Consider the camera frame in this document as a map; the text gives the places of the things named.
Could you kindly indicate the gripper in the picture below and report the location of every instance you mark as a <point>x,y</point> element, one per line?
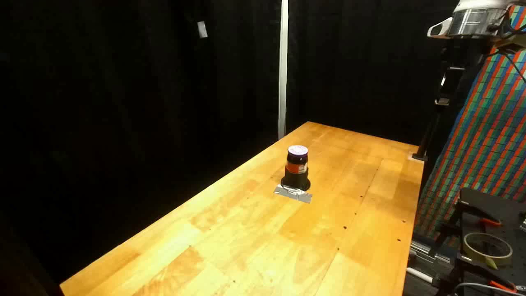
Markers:
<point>466,51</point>

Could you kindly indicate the white vertical pole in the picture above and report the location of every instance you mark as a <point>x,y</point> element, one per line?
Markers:
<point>283,70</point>

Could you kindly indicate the strip of grey tape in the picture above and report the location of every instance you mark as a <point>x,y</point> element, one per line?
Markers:
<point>292,193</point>

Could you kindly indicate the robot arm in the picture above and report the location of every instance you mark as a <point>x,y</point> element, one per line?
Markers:
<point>474,18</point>

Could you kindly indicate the roll of masking tape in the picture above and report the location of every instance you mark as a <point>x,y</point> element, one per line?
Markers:
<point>487,249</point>

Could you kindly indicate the colourful striped cloth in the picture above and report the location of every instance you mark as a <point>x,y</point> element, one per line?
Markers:
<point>481,152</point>

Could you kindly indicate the jar with purple lid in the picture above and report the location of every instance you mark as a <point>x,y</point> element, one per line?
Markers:
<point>297,161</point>

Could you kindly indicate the black stand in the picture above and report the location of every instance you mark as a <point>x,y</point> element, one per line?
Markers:
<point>428,131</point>

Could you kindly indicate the small grey tag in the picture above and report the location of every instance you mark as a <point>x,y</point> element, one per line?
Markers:
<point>202,29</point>

